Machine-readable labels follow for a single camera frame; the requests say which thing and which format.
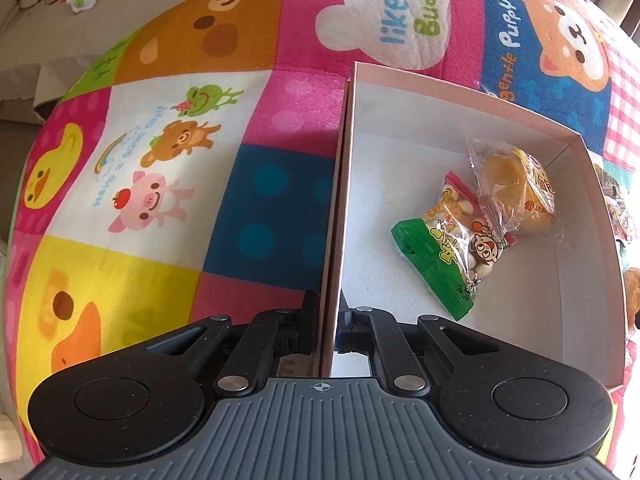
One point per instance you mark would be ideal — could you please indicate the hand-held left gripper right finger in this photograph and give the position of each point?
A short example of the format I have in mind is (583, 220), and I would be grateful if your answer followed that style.
(350, 335)

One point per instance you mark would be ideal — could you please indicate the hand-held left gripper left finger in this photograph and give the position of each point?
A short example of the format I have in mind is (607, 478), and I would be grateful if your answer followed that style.
(306, 330)

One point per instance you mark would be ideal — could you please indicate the green snack packet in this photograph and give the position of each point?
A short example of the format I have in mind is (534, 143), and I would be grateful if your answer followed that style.
(440, 255)

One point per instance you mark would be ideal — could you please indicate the pink cardboard box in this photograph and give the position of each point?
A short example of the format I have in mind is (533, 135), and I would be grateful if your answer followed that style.
(380, 160)

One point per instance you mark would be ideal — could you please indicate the yellow mini bread packet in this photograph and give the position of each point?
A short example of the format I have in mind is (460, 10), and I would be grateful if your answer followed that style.
(515, 190)

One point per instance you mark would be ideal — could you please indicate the colourful printed blanket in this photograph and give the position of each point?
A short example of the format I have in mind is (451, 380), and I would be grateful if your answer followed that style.
(150, 270)

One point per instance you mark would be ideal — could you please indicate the white printed snack packet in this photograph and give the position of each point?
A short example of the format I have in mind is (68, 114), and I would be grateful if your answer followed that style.
(617, 205)

